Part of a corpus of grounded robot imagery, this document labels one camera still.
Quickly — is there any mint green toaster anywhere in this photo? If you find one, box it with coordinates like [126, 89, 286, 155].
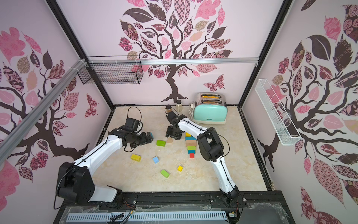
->
[193, 92, 228, 125]

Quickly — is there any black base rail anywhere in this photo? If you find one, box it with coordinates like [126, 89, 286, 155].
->
[54, 191, 295, 224]

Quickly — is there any black wire basket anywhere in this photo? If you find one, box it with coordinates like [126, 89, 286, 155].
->
[77, 54, 144, 85]

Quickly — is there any green rectangle block front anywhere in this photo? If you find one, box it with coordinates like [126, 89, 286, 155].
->
[160, 169, 170, 178]

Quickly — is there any aluminium frame bar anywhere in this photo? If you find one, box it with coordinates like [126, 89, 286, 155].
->
[1, 59, 85, 163]
[89, 57, 259, 65]

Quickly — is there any white slotted cable duct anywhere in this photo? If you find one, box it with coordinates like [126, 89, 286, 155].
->
[64, 211, 227, 224]

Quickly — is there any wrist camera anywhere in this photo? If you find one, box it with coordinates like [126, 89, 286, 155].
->
[166, 111, 178, 124]
[123, 117, 143, 133]

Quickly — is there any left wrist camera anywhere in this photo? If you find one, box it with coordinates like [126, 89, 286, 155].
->
[123, 117, 143, 133]

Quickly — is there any white wire shelf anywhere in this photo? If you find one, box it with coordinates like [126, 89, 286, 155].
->
[255, 79, 302, 146]

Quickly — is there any light blue cube block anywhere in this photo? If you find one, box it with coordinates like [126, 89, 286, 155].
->
[153, 156, 159, 164]

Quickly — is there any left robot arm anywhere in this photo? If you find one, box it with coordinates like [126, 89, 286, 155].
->
[56, 128, 154, 204]

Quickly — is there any aluminium frame bar rear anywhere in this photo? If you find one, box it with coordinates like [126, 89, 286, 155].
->
[89, 57, 259, 65]

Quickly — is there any yellow rectangle block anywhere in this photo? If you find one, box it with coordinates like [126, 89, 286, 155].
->
[131, 154, 141, 162]

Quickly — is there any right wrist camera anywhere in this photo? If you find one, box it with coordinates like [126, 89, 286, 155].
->
[166, 111, 178, 124]

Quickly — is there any white toaster power cord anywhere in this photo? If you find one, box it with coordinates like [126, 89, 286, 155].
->
[188, 102, 196, 123]

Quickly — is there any brown spice jar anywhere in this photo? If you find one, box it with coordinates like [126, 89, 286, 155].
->
[166, 105, 172, 113]

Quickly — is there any aluminium frame bar left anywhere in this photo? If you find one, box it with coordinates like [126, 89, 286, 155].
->
[1, 59, 85, 163]

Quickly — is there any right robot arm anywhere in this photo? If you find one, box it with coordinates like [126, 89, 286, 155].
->
[166, 115, 240, 205]

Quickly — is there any pale spice jar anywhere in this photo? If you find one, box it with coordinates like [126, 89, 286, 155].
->
[176, 99, 183, 112]

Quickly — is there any long teal rectangle block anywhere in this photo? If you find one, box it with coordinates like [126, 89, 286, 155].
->
[185, 136, 197, 141]

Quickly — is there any printed wood rectangle block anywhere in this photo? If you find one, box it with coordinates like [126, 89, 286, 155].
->
[186, 143, 197, 147]

